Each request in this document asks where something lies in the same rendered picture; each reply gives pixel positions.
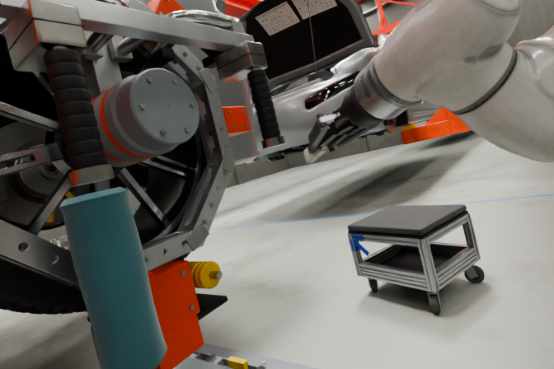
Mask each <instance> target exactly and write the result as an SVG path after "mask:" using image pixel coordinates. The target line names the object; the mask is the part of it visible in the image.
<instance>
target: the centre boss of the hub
mask: <svg viewBox="0 0 554 369"><path fill-rule="evenodd" d="M39 173H40V174H41V176H42V177H44V178H45V179H47V180H56V179H58V178H60V177H61V176H62V175H63V173H62V172H60V171H59V170H58V169H57V168H56V167H55V166H54V164H53V163H49V164H46V165H43V166H39Z"/></svg>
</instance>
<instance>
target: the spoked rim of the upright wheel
mask: <svg viewBox="0 0 554 369"><path fill-rule="evenodd" d="M6 28H7V27H6ZM6 28H5V29H4V30H2V31H1V32H0V68H3V67H9V66H12V61H11V57H10V54H9V53H8V52H7V51H8V47H7V41H6V37H5V35H4V32H5V30H6ZM132 55H133V59H132V60H131V61H129V62H127V63H118V64H119V67H120V71H122V72H134V75H137V74H140V73H141V72H143V71H145V70H147V69H150V68H147V64H146V61H145V58H146V57H147V56H149V55H150V53H149V52H147V51H146V50H145V49H143V48H142V47H138V48H137V49H136V50H134V51H133V52H132ZM26 73H27V75H28V76H29V77H30V78H31V79H32V81H33V82H34V83H35V84H36V85H37V86H38V87H39V88H40V90H41V91H42V92H43V93H44V94H45V96H46V97H47V98H48V99H49V101H50V102H51V103H52V104H53V105H54V107H55V108H56V109H57V106H56V105H55V104H54V99H53V95H54V94H53V93H52V91H51V89H50V85H49V83H50V80H49V79H48V76H47V72H41V74H40V73H39V72H26ZM0 115H3V116H6V117H8V118H11V119H15V120H18V121H21V122H23V123H25V124H29V125H32V126H35V127H37V128H42V129H44V130H47V133H46V136H45V145H42V146H38V147H33V148H29V149H26V150H21V151H18V152H12V153H8V154H5V155H1V156H0V164H3V163H7V162H10V161H15V160H19V159H22V158H26V157H29V156H30V157H31V161H27V162H24V163H21V164H17V165H14V166H9V167H5V168H2V169H0V177H3V176H6V175H11V174H15V173H17V172H21V171H24V170H29V169H32V168H35V167H38V166H43V165H46V164H49V163H53V164H54V166H55V167H56V168H57V169H58V170H59V171H60V172H62V173H63V174H65V176H64V177H63V178H62V179H61V181H60V182H59V184H58V185H57V186H56V188H55V189H54V191H53V192H52V194H51V195H50V196H49V197H48V198H47V200H46V201H45V203H44V204H43V206H42V207H41V208H40V210H39V211H38V213H37V214H36V215H35V216H34V218H33V219H32V220H31V222H30V223H29V225H28V226H27V228H26V229H25V231H28V232H29V233H31V234H33V235H36V236H37V235H38V234H39V232H40V230H41V229H42V227H43V226H44V225H45V223H46V222H47V221H48V220H49V218H50V216H51V215H52V213H53V212H54V210H55V209H56V208H57V207H58V205H59V204H60V202H61V201H62V199H63V197H64V196H65V195H66V193H67V192H68V191H69V189H70V188H71V185H70V181H69V178H68V173H69V172H71V171H73V170H71V166H70V163H69V160H70V158H69V157H68V154H67V151H66V147H67V145H66V144H65V143H64V140H63V132H62V131H61V128H60V124H59V121H60V119H59V118H58V117H57V118H56V119H54V120H52V119H48V118H45V117H44V116H41V115H38V114H34V113H32V112H30V111H27V110H23V109H21V108H18V107H15V106H13V105H9V104H7V103H4V102H1V101H0ZM136 164H139V165H141V166H146V167H148V184H147V188H146V191H144V190H143V188H142V187H141V186H140V184H139V183H138V182H137V181H136V179H135V178H134V177H133V176H132V175H131V174H130V173H129V171H128V170H127V169H126V167H127V166H125V167H113V166H112V167H113V171H114V174H115V175H118V177H119V178H120V179H121V180H122V182H123V183H124V184H125V185H126V187H127V188H128V189H129V190H130V192H131V193H132V194H133V195H134V197H135V198H136V199H137V200H138V201H139V202H140V205H139V207H138V210H137V212H136V213H135V214H134V220H135V224H136V227H137V229H138V234H139V238H140V241H141V245H144V244H147V243H148V242H151V241H155V240H157V239H159V238H162V237H164V236H168V235H169V234H170V233H171V232H172V231H173V230H174V229H175V228H176V227H177V225H178V224H179V223H180V222H181V220H182V218H183V217H184V215H185V211H186V209H187V208H188V206H189V204H190V201H191V199H192V197H193V194H194V192H195V190H196V188H197V185H198V183H199V181H200V172H201V164H202V151H201V142H200V133H199V130H198V128H197V129H196V132H195V134H194V135H193V136H192V138H190V139H189V140H188V141H186V142H184V143H182V144H179V145H178V146H177V147H175V148H174V149H173V150H171V151H170V152H167V153H164V154H162V155H160V156H155V157H152V158H150V159H147V160H145V161H141V162H138V163H136ZM106 189H110V180H103V181H100V182H96V183H92V184H90V193H94V192H98V191H102V190H106Z"/></svg>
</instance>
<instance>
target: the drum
mask: <svg viewBox="0 0 554 369"><path fill-rule="evenodd" d="M91 103H92V105H93V108H94V111H95V114H94V116H95V117H96V121H97V124H98V126H97V128H98V129H99V131H100V135H101V141H102V144H103V147H104V153H105V154H106V160H107V163H106V164H111V165H112V166H113V167H125V166H130V165H133V164H135V163H138V162H141V161H145V160H147V159H150V158H152V157H155V156H160V155H162V154H164V153H167V152H170V151H171V150H173V149H174V148H175V147H177V146H178V145H179V144H182V143H184V142H186V141H188V140H189V139H190V138H192V136H193V135H194V134H195V132H196V129H197V128H198V124H199V120H200V113H199V107H198V104H197V101H196V99H195V96H194V94H193V92H192V90H191V89H190V88H189V87H188V85H187V84H186V83H185V82H184V81H183V80H182V79H181V78H180V77H178V76H177V75H176V74H175V73H173V72H170V71H167V70H165V69H161V68H150V69H147V70H145V71H143V72H141V73H140V74H137V75H132V76H129V77H126V78H125V79H123V80H122V81H120V82H118V83H116V84H115V85H114V86H112V87H111V88H110V89H108V90H107V91H104V92H102V93H101V94H100V95H99V96H97V97H96V98H94V99H93V100H92V102H91Z"/></svg>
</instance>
